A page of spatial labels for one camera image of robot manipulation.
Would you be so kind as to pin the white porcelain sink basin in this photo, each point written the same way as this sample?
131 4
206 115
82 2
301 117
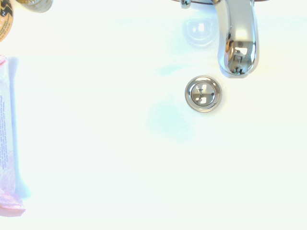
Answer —
120 143

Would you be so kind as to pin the chrome sink drain stopper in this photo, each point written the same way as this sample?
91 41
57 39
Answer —
203 94

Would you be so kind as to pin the chrome faucet spout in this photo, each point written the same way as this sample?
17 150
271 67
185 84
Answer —
239 36

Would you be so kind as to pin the pink floral lotion tube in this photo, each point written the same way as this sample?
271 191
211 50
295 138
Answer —
6 143

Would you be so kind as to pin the clear glass jar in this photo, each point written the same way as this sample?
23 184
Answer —
38 5

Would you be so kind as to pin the orange labelled bottle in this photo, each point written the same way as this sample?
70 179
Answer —
4 21

